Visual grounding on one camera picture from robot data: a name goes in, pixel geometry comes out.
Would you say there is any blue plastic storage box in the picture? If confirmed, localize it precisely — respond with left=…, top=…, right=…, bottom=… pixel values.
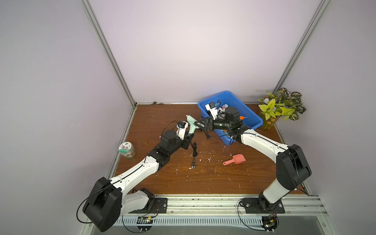
left=198, top=91, right=263, bottom=146

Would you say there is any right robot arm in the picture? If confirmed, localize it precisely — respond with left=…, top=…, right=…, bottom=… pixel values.
left=187, top=107, right=312, bottom=212

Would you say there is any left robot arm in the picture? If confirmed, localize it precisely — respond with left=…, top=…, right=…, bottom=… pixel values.
left=82, top=130, right=194, bottom=232

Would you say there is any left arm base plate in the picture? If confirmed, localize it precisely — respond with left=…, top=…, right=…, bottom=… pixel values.
left=137, top=197, right=168, bottom=214

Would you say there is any black power cord with plug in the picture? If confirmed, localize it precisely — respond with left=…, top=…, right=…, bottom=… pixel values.
left=190, top=142, right=199, bottom=170

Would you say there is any potted green plant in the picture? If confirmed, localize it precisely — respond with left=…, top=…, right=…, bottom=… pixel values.
left=258, top=88, right=306, bottom=130

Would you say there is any small mint glue gun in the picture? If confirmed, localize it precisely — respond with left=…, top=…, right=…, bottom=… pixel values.
left=186, top=115, right=199, bottom=135

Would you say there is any pink plastic scoop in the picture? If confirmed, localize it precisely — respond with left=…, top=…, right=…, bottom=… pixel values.
left=223, top=154, right=246, bottom=165

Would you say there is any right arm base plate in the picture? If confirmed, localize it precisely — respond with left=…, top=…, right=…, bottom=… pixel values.
left=240, top=198, right=286, bottom=214

